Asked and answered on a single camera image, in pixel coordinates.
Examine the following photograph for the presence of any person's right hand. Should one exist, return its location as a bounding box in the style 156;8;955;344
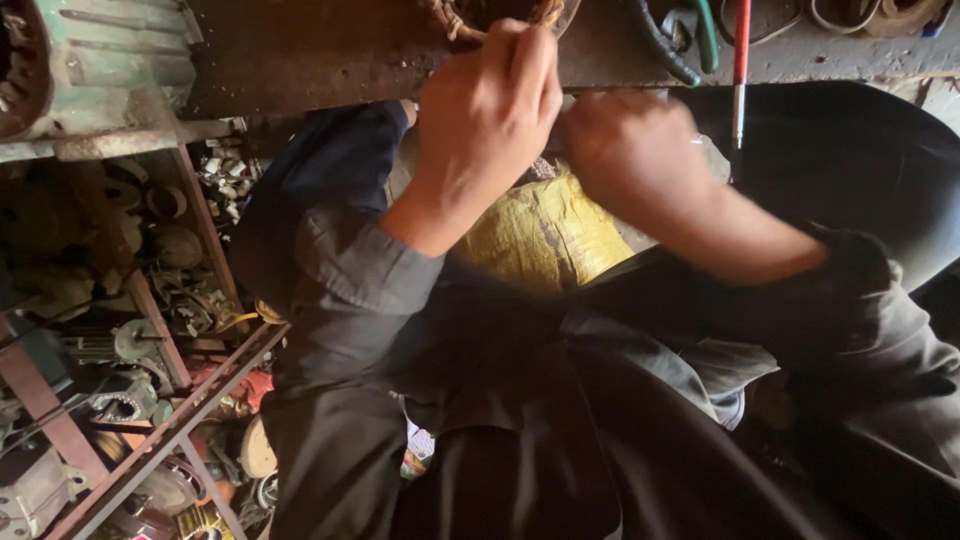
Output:
557;91;725;235

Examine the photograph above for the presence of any person's left hand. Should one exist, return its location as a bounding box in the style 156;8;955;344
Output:
381;18;565;258

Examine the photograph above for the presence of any motor stator with copper winding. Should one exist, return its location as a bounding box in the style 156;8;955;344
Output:
423;0;583;44

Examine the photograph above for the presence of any yellow woven sack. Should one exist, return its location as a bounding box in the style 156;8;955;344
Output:
453;174;637;295

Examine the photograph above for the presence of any large black drum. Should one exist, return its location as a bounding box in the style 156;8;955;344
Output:
671;81;960;295

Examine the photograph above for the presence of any heap of rubber belts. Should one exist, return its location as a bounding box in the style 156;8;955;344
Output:
712;0;957;42

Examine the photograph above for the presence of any colourful printed packet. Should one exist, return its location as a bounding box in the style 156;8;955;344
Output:
399;423;437;481

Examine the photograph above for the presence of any green electric motor housing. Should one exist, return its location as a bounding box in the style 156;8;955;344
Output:
0;0;207;162

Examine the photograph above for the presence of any metal rack of motor parts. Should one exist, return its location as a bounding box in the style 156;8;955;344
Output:
0;120;294;540

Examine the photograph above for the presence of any black ribbed hose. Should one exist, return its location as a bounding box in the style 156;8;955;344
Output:
628;0;702;88

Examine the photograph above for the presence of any green cable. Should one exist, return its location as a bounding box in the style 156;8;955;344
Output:
686;0;720;75

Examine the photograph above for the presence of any red-handled screwdriver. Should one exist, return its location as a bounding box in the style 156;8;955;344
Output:
730;0;753;153

